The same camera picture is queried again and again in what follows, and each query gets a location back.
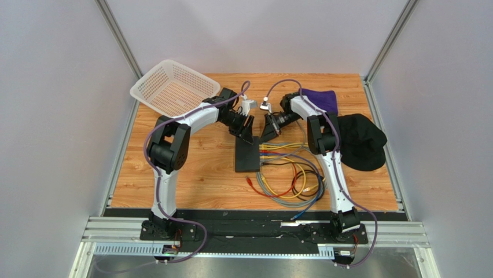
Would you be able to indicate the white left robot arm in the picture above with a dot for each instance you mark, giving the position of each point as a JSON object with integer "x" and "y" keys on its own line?
{"x": 166, "y": 150}

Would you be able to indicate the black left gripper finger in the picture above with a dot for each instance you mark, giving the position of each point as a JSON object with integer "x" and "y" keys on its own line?
{"x": 246, "y": 127}
{"x": 238, "y": 132}

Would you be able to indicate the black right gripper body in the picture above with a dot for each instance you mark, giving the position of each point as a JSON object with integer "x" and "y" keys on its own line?
{"x": 272, "y": 123}

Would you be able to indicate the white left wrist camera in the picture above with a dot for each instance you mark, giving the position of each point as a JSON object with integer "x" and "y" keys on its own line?
{"x": 247, "y": 105}

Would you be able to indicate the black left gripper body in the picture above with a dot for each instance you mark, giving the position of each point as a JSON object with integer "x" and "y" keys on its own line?
{"x": 236, "y": 120}

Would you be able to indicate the black network switch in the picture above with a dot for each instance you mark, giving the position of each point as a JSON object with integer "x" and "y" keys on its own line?
{"x": 246, "y": 156}

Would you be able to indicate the purple folded cloth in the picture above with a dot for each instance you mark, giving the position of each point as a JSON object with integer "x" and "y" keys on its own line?
{"x": 325, "y": 100}

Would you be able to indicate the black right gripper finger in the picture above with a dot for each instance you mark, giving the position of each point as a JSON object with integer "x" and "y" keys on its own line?
{"x": 270, "y": 119}
{"x": 267, "y": 135}

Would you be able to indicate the white plastic basket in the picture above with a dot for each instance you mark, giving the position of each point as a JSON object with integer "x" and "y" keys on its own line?
{"x": 173, "y": 89}

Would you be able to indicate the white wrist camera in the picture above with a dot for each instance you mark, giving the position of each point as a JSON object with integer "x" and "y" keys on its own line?
{"x": 265, "y": 105}
{"x": 247, "y": 105}

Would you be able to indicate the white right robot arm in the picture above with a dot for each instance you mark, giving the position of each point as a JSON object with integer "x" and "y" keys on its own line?
{"x": 324, "y": 142}

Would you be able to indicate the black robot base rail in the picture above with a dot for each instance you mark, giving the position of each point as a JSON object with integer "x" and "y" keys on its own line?
{"x": 243, "y": 231}

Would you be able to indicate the black bucket hat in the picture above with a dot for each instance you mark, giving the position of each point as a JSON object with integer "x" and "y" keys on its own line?
{"x": 362, "y": 143}

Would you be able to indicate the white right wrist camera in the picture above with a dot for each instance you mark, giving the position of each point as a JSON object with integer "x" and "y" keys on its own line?
{"x": 265, "y": 105}

